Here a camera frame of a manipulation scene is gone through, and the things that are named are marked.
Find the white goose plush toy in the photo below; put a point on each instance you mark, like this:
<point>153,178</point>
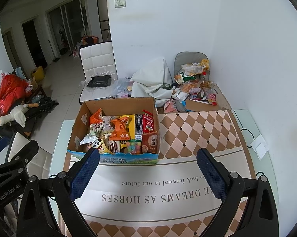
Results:
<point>17,114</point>

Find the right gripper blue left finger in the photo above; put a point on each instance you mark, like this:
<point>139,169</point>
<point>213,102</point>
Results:
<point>36,217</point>

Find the black bag on chair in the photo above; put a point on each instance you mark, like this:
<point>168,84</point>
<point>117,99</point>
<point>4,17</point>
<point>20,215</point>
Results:
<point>100,81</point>

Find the brown cardboard box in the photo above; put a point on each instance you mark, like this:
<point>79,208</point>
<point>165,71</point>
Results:
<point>112,151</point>

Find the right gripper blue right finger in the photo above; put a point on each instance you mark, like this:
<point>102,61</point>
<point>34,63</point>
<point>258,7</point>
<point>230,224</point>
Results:
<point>259,217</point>

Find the white yellow snack bag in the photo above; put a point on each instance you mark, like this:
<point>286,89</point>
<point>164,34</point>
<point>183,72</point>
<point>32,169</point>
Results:
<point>108,126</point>

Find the red plastic bag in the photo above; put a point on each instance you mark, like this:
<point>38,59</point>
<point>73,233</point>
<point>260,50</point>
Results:
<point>12,88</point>

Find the brown snack bag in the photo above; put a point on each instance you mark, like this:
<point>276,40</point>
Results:
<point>149,142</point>

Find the small orange snack bag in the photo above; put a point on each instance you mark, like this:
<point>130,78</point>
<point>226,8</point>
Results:
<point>97,117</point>

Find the yellow black snack bag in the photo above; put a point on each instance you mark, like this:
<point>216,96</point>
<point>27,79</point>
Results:
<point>135,126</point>

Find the white panda snack bag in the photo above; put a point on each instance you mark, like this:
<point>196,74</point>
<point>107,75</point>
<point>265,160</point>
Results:
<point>93,137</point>

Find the yellow bucket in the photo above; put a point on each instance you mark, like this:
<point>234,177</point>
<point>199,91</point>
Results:
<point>38,74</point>

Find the red green snack pack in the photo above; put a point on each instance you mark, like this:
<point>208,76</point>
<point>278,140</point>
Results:
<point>148,122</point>

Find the colourful candy bag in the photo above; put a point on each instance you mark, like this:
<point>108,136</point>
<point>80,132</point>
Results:
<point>134,147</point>

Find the white padded chair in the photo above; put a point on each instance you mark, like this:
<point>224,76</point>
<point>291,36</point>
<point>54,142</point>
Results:
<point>97,60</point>

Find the wall light switch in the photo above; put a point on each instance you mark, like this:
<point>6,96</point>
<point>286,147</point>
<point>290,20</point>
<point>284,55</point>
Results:
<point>120,3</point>

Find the white paper note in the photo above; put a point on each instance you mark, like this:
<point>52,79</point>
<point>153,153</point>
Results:
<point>260,146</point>

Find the grey chair with snacks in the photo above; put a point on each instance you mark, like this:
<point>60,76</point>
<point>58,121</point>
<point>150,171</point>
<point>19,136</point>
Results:
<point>189,66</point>

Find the white tote bag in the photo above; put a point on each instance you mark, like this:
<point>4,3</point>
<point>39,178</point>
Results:
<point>149,80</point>

